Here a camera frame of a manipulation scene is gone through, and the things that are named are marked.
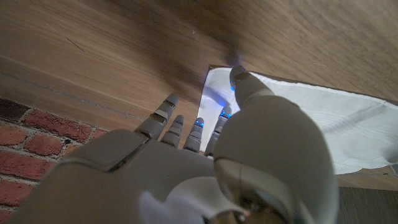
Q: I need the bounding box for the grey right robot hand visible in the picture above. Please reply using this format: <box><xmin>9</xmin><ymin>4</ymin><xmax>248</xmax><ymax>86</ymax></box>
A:
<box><xmin>7</xmin><ymin>64</ymin><xmax>340</xmax><ymax>224</ymax></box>

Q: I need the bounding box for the white handkerchief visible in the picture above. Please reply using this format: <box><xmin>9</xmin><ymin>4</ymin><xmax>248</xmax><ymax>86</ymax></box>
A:
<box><xmin>197</xmin><ymin>65</ymin><xmax>398</xmax><ymax>175</ymax></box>

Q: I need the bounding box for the brick print backdrop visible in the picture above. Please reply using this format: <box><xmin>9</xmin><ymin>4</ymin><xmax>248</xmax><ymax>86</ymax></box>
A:
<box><xmin>0</xmin><ymin>98</ymin><xmax>108</xmax><ymax>223</ymax></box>

